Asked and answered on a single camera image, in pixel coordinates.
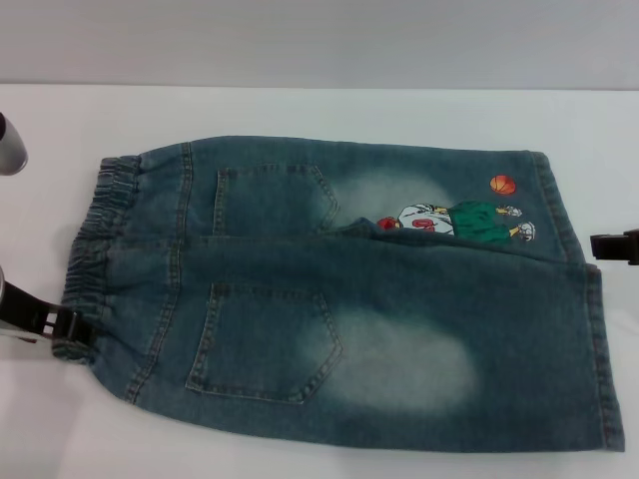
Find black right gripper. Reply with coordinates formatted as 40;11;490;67
589;228;639;262

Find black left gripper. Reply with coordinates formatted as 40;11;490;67
0;278;97;346

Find blue denim shorts with cartoon print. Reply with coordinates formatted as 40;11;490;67
49;134;626;454

